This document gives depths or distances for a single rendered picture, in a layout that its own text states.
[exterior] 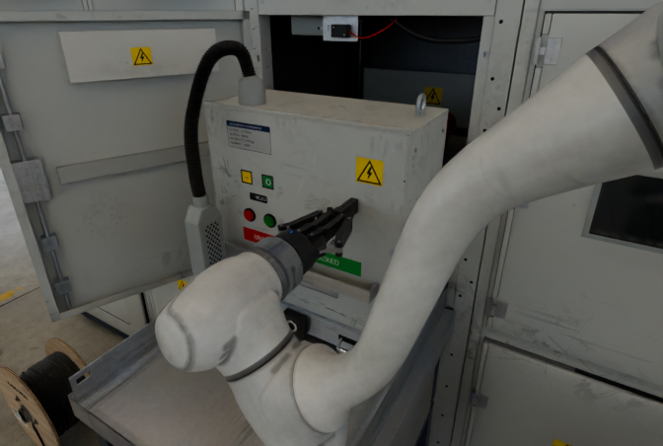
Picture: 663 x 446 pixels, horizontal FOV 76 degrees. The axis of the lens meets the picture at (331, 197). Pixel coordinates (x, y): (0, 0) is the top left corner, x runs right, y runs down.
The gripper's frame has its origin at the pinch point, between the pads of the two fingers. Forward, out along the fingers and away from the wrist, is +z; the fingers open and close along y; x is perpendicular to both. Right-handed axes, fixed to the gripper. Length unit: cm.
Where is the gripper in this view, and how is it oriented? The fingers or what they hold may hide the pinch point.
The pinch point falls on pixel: (345, 211)
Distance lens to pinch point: 80.6
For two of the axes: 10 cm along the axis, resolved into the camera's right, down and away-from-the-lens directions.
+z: 5.1, -3.5, 7.9
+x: 0.0, -9.2, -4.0
